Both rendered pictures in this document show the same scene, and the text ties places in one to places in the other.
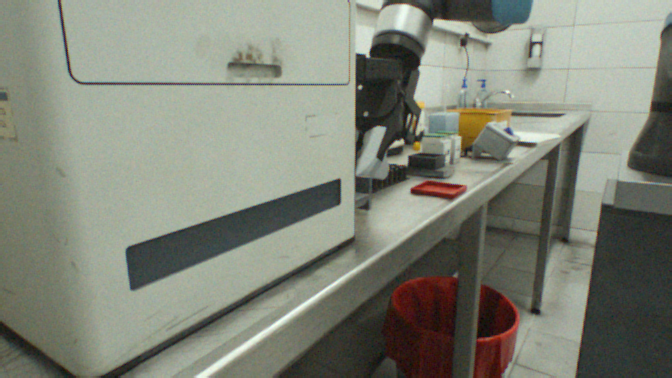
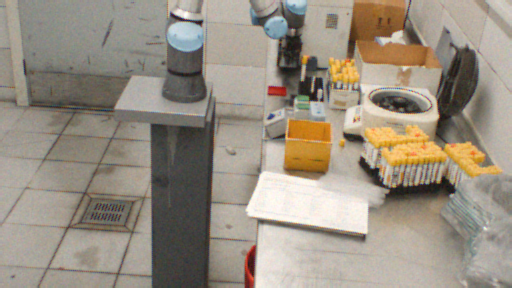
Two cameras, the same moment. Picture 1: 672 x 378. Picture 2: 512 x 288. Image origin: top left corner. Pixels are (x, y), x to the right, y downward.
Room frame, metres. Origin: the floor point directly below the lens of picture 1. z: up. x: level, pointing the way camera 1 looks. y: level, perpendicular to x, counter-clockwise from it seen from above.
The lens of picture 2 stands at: (2.45, -1.43, 1.82)
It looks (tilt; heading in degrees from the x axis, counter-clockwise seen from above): 28 degrees down; 146
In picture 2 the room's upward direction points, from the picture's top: 4 degrees clockwise
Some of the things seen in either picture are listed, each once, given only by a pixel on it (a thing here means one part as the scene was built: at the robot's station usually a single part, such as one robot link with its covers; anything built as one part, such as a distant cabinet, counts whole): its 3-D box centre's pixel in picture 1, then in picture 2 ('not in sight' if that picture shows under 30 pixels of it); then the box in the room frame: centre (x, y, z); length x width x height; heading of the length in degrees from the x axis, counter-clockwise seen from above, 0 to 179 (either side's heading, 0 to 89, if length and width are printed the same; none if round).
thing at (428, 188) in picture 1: (439, 189); (276, 90); (0.65, -0.16, 0.88); 0.07 x 0.07 x 0.01; 56
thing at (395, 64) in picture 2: not in sight; (394, 72); (0.81, 0.25, 0.95); 0.29 x 0.25 x 0.15; 56
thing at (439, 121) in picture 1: (443, 134); (315, 123); (1.00, -0.25, 0.92); 0.10 x 0.07 x 0.10; 148
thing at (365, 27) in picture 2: not in sight; (376, 13); (0.25, 0.65, 0.97); 0.31 x 0.23 x 0.18; 140
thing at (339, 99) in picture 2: not in sight; (341, 88); (0.79, 0.03, 0.91); 0.20 x 0.10 x 0.07; 146
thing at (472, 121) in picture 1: (476, 129); (307, 145); (1.11, -0.36, 0.92); 0.13 x 0.13 x 0.10; 53
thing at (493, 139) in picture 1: (488, 140); (283, 124); (0.95, -0.34, 0.92); 0.13 x 0.07 x 0.08; 56
